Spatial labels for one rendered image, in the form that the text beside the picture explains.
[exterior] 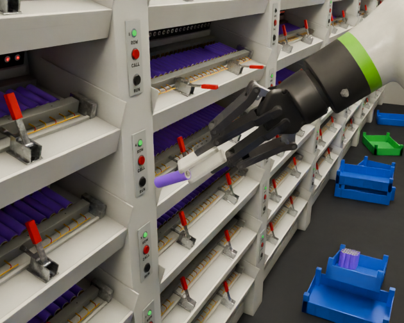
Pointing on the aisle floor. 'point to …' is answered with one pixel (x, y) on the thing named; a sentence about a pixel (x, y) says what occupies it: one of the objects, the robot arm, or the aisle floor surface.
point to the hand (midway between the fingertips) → (202, 161)
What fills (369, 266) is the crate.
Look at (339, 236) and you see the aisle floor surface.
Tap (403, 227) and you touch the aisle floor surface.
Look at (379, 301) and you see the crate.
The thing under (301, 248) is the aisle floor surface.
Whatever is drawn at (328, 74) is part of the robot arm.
